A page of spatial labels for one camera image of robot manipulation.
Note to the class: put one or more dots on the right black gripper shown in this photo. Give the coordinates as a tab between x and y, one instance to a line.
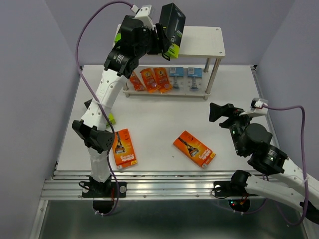
227	110

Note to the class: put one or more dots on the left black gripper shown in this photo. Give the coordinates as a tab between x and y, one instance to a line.
164	39

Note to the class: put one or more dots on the blue clear razor blister pack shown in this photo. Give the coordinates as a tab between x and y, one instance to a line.
176	75

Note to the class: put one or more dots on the orange BIC razor bag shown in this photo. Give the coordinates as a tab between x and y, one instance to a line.
149	80
162	79
136	82

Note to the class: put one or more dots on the orange Gillette Fusion pack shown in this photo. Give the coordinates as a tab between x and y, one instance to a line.
194	149
123	151

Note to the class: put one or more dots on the black green razor box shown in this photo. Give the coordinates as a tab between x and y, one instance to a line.
110	117
117	37

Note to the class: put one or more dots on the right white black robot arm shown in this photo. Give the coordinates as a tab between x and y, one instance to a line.
290	184

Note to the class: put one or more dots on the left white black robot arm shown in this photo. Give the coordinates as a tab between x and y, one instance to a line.
91	127

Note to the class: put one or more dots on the white two-tier shelf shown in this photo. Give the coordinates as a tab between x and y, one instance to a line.
201	46

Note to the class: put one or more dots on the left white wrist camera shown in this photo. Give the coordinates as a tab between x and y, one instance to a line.
144	13

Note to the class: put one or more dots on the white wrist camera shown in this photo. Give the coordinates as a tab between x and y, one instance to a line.
257	108
144	13

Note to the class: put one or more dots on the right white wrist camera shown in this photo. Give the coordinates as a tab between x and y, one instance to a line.
257	108

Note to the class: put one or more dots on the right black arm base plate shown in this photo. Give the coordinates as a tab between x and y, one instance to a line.
226	190

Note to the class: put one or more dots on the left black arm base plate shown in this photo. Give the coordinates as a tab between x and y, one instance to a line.
102	190

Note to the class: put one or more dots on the aluminium rail frame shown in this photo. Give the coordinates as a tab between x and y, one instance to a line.
168	195

